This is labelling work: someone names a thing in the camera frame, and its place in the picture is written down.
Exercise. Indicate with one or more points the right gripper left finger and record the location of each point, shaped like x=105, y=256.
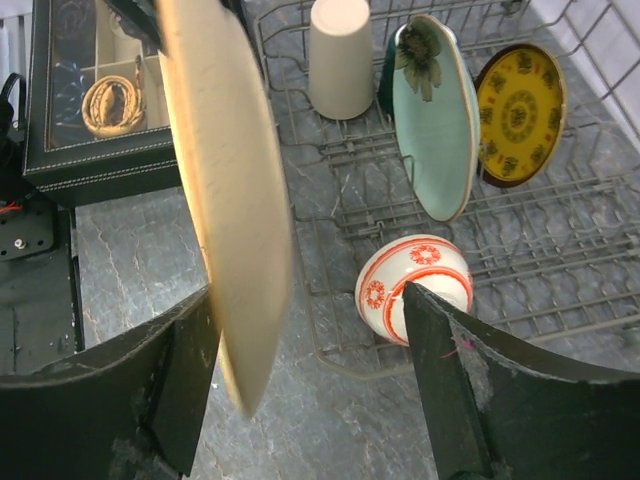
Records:
x=131, y=407

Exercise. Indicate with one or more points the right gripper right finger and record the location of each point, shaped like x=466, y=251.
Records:
x=498, y=407

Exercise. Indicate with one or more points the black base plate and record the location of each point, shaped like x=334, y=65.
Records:
x=40, y=292

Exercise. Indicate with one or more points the yellow patterned plate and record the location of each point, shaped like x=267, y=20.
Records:
x=522, y=98

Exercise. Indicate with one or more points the mint green flower plate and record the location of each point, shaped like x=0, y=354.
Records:
x=428, y=91

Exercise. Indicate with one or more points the beige plastic cup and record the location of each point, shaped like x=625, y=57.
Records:
x=341, y=77

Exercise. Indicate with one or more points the black glass-lid jewelry box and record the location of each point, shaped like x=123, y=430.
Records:
x=97, y=118

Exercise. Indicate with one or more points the beige bird plate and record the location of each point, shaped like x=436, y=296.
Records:
x=230, y=166

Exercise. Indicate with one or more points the grey wire dish rack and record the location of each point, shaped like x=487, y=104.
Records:
x=555, y=261

